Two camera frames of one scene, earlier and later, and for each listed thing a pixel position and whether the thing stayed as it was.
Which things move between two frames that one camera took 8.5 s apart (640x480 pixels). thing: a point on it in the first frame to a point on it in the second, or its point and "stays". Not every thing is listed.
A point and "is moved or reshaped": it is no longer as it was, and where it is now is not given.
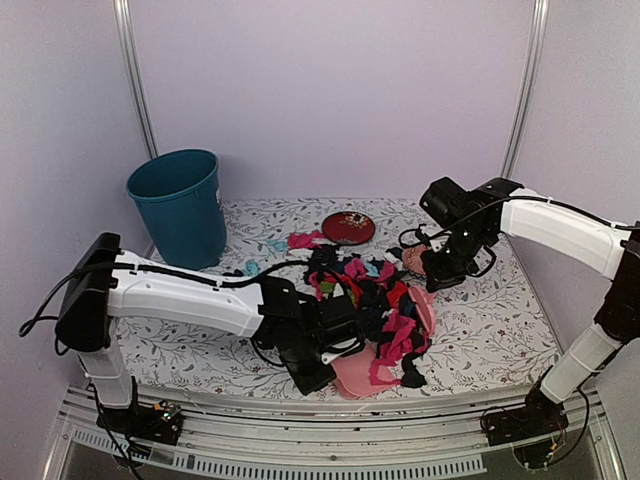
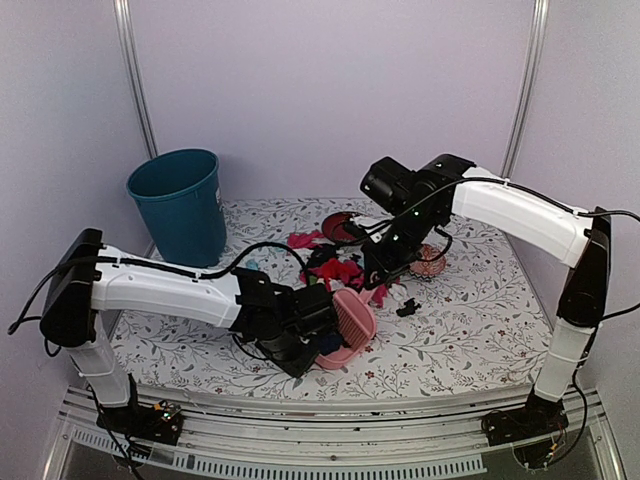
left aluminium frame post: [123, 10] stays
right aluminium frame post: [533, 67] stays
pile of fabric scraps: [398, 311] is moved or reshaped
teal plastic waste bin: [179, 194] stays
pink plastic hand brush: [425, 304] to [356, 319]
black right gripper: [438, 278] to [385, 268]
